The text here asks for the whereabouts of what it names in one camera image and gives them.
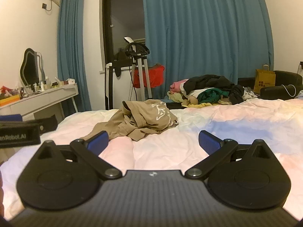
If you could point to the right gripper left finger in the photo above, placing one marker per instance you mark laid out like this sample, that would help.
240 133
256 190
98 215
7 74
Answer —
89 150

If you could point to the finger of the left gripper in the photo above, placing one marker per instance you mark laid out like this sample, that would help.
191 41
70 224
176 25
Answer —
11 117

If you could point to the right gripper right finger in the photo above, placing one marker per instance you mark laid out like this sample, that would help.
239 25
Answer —
219 151

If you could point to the tan hooded sweatshirt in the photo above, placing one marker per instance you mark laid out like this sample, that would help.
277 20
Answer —
136 119

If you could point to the pile of mixed clothes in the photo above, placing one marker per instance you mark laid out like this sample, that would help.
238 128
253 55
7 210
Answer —
209 90

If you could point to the white dressing table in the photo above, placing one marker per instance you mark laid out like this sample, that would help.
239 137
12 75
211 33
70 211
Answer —
45 104

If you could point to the wavy black mirror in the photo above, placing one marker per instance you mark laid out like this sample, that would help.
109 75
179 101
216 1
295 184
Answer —
32 70

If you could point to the pastel bed duvet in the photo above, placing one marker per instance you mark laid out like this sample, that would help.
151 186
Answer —
277 122

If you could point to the black white upright appliance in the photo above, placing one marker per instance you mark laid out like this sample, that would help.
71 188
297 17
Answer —
109 71

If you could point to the narrow blue curtain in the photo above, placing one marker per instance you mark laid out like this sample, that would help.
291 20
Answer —
70 51

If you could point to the yellow paper bag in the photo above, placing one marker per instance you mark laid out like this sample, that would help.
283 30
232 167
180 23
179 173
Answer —
264 77

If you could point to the black sofa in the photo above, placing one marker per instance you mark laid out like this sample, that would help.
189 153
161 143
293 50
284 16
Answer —
287 86

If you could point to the large blue curtain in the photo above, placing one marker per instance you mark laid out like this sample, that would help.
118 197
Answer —
231 38

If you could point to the dark window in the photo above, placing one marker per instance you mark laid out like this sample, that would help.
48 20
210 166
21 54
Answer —
121 18

